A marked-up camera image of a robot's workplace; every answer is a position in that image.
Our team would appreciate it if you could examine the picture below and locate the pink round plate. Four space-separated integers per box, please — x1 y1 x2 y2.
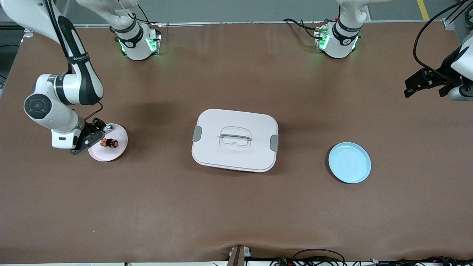
88 124 129 162

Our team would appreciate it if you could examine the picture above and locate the light blue round plate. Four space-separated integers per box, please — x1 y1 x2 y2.
328 142 371 184

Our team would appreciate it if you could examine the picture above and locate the white lidded storage box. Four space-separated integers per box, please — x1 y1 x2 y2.
191 109 279 173

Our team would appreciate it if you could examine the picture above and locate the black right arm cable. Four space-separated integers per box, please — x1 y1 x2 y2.
84 102 104 122

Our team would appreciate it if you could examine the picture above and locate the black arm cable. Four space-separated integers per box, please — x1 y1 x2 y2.
413 0 473 79
84 102 104 122

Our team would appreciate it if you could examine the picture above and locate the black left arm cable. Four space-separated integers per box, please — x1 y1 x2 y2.
413 0 473 79

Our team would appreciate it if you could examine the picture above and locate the aluminium frame profile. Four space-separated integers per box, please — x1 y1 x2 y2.
442 0 473 30

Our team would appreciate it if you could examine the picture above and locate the black base power cable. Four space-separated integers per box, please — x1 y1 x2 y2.
283 18 326 39

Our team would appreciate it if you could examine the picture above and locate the black cable bundle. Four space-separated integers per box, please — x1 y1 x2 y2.
370 256 473 266

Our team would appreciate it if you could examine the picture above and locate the black looped cable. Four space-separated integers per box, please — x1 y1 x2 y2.
293 249 346 266

